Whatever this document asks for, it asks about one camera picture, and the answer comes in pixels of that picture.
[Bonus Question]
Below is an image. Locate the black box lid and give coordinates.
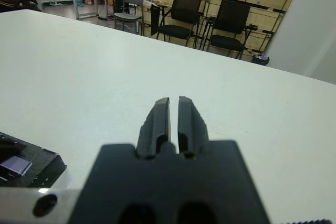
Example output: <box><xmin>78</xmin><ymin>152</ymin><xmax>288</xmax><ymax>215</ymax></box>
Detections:
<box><xmin>0</xmin><ymin>131</ymin><xmax>67</xmax><ymax>189</ymax></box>

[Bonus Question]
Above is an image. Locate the black mesh chair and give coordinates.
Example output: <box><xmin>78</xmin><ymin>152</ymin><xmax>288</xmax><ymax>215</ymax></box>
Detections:
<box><xmin>207</xmin><ymin>0</ymin><xmax>254</xmax><ymax>60</ymax></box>
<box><xmin>150</xmin><ymin>0</ymin><xmax>204</xmax><ymax>48</ymax></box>

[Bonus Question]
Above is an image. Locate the small dark waste bin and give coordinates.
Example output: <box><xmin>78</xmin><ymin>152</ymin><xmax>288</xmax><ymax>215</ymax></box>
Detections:
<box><xmin>251</xmin><ymin>54</ymin><xmax>270</xmax><ymax>67</ymax></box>

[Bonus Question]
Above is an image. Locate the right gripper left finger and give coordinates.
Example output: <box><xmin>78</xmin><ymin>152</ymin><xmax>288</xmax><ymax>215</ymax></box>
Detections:
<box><xmin>136</xmin><ymin>97</ymin><xmax>172</xmax><ymax>158</ymax></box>

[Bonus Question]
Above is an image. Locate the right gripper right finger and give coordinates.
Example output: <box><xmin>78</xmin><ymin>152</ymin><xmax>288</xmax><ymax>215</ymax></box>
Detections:
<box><xmin>177</xmin><ymin>95</ymin><xmax>210</xmax><ymax>158</ymax></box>

